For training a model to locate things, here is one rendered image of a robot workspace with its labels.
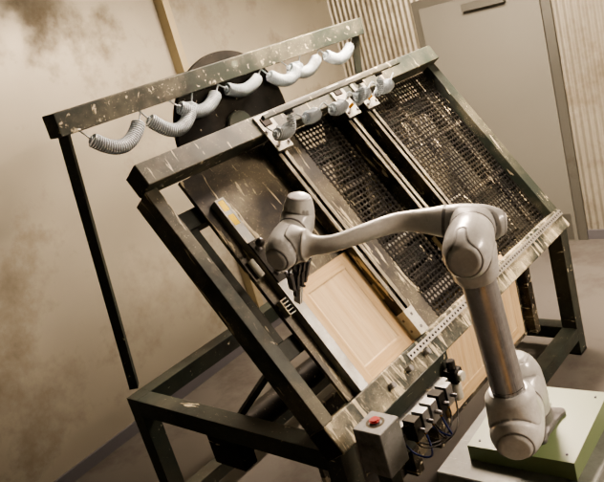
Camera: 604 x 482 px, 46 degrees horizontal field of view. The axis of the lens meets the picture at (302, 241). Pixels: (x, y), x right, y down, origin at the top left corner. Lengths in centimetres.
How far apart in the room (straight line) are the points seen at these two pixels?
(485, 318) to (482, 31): 418
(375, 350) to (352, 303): 22
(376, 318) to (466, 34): 352
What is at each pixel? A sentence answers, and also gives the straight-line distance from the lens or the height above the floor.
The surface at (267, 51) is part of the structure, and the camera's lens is 391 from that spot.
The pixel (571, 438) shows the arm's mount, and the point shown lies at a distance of 250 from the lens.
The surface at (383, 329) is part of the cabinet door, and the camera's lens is 302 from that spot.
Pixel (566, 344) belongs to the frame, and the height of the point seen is 17.
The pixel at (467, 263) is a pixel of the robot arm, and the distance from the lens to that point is 194.
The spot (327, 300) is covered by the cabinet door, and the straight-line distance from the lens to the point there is 292.
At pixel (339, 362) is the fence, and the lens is 279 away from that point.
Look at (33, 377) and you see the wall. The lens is 462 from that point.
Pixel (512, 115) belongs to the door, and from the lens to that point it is 607.
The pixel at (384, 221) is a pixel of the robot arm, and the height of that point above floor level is 165.
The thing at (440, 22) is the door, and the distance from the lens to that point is 618.
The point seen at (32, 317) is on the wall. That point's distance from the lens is 457.
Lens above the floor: 229
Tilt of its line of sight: 17 degrees down
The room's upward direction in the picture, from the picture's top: 16 degrees counter-clockwise
